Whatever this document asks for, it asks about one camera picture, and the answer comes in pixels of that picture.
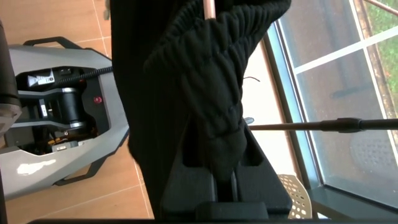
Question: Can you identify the window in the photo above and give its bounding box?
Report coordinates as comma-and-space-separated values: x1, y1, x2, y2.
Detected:
263, 0, 398, 218

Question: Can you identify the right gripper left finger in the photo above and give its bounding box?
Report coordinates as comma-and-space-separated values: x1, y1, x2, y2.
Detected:
159, 114, 218, 218

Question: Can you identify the white laundry basket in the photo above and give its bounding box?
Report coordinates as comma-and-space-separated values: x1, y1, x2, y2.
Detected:
277, 174, 313, 220

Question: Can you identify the black garment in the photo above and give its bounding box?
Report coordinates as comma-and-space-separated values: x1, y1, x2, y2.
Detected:
110, 0, 292, 218

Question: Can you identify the black clothes rack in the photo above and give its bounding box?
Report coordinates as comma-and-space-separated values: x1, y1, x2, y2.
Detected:
243, 116, 398, 134

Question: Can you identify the pink clothes hanger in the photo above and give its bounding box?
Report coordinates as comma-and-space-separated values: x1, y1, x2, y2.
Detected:
203, 0, 217, 21
362, 0, 398, 17

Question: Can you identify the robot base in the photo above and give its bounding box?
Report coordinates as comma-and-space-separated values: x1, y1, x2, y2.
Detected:
0, 18, 131, 202

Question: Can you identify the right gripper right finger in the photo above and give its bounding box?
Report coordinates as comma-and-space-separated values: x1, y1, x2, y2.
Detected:
233, 124, 294, 218

